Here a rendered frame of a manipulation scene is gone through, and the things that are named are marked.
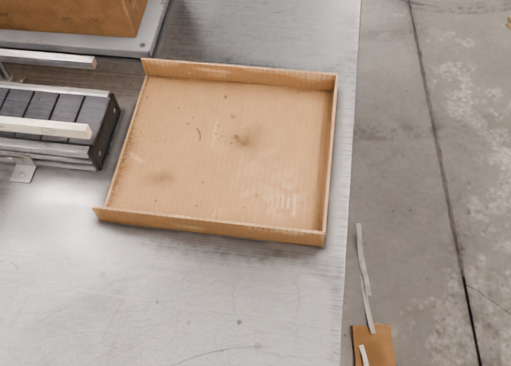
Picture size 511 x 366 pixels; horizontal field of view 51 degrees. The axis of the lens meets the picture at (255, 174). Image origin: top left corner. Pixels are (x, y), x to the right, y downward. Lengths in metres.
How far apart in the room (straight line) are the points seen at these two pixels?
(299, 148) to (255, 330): 0.26
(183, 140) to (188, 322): 0.26
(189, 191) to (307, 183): 0.16
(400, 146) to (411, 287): 0.48
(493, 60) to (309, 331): 1.62
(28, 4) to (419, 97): 1.37
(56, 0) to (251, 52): 0.31
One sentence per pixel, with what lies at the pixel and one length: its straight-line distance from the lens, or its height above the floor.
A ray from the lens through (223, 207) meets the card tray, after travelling 0.72.
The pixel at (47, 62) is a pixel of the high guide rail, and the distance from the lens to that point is 0.77.
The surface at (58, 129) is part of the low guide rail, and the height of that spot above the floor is 0.91.
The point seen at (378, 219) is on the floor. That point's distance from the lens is 1.67.
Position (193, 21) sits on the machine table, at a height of 0.83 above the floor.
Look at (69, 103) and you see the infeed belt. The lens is 0.81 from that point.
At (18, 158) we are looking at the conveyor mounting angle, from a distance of 0.83.
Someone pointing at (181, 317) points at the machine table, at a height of 0.83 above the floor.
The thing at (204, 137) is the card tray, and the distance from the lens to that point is 0.79.
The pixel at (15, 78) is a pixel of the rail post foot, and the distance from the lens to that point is 0.95.
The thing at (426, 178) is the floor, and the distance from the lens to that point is 1.77.
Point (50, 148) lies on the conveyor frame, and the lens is 0.78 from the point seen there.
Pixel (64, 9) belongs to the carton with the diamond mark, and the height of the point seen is 0.90.
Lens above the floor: 1.47
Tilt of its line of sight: 59 degrees down
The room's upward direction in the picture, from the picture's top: 4 degrees counter-clockwise
